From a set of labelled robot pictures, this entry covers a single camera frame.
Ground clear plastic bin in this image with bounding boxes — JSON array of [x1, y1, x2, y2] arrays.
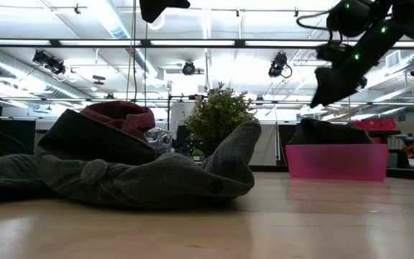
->
[[144, 127, 174, 155]]

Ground black aluminium table frame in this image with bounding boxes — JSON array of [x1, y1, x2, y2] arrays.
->
[[248, 164, 414, 181]]

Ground red background bins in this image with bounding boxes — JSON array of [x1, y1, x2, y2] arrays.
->
[[352, 118, 397, 132]]

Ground black baseball cap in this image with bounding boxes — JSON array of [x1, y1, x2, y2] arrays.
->
[[0, 109, 157, 201], [288, 117, 373, 145]]

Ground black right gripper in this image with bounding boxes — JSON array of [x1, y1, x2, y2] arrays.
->
[[309, 17, 409, 109]]

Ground grey-green cloth pile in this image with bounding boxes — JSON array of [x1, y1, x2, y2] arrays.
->
[[36, 121, 262, 210]]

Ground silver ceiling duct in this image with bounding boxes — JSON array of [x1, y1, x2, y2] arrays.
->
[[0, 50, 82, 100]]

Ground white ceiling duct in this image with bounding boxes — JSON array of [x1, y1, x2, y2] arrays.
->
[[97, 0, 167, 82]]

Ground maroon baseball cap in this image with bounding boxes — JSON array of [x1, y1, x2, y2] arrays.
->
[[80, 100, 157, 132], [104, 120, 150, 143]]

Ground hanging yellow cable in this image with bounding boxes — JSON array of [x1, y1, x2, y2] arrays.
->
[[126, 0, 138, 101]]

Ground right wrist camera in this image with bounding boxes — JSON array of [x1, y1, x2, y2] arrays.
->
[[316, 42, 344, 63]]

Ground green artificial potted plant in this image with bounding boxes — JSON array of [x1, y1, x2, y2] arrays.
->
[[185, 82, 257, 158]]

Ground red plastic bin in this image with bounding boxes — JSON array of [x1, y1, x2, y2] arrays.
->
[[285, 143, 390, 182]]

